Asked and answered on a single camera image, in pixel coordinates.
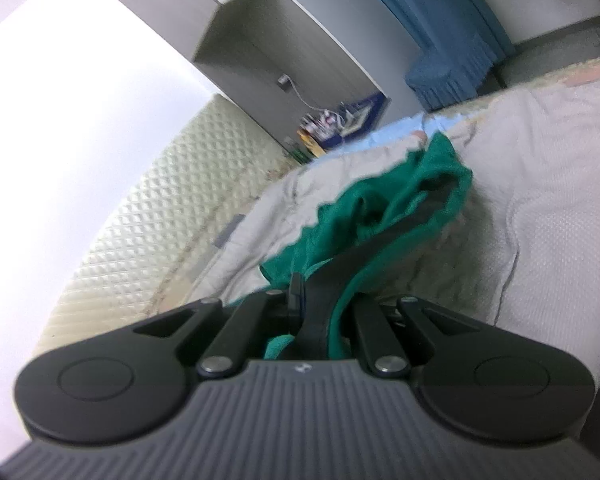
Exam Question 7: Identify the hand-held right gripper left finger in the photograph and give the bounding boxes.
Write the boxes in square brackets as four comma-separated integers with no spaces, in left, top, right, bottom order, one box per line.
[132,272,308,378]

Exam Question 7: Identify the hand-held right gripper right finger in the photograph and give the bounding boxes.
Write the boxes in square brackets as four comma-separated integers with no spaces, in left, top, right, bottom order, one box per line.
[352,296,481,378]

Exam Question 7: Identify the green hoodie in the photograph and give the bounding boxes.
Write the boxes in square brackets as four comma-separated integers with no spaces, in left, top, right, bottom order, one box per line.
[230,132,473,361]

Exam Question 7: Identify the cream quilted headboard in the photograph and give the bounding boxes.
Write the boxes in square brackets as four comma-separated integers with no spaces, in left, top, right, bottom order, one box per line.
[32,95,291,356]

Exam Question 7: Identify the light blue bed sheet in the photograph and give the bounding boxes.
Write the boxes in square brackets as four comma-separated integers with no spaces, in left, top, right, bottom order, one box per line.
[355,112,461,153]

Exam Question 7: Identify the blue bedside table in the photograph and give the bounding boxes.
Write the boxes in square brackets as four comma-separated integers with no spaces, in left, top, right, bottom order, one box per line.
[295,92,386,158]

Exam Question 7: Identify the grey wardrobe cabinet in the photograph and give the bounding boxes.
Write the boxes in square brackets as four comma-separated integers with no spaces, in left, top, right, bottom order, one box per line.
[85,0,421,146]

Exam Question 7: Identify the blue covered chair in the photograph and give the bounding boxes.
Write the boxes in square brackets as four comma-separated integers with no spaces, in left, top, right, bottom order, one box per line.
[405,0,516,113]

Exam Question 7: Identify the white charging cable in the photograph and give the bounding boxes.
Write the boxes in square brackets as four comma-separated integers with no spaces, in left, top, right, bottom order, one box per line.
[285,77,327,114]

